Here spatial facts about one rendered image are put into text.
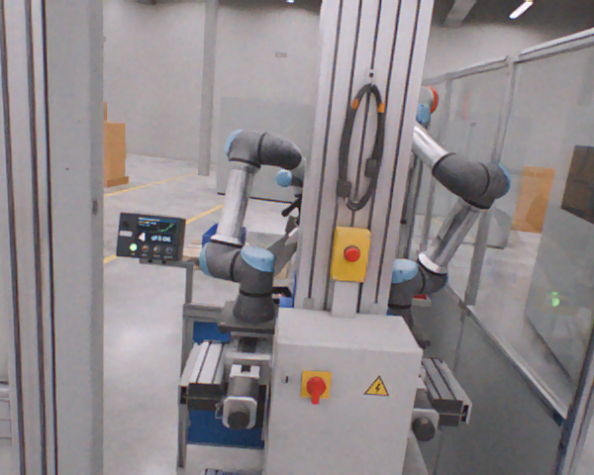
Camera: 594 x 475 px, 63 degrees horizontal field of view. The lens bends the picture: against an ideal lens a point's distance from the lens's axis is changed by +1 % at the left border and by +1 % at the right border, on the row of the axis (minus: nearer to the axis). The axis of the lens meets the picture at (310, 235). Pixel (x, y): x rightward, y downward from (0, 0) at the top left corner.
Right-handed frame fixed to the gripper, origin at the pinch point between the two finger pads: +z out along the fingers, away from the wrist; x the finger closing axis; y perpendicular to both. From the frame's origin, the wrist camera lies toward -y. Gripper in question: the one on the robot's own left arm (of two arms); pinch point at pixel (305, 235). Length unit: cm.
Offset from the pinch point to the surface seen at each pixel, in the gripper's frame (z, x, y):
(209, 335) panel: 34, -15, -53
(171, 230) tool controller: -19, -19, -55
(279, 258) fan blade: 15.4, 21.6, -17.3
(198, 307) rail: 18, -16, -54
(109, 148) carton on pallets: -59, 730, -371
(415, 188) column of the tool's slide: 2, 60, 66
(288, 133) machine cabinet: -14, 734, -26
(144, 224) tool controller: -24, -18, -65
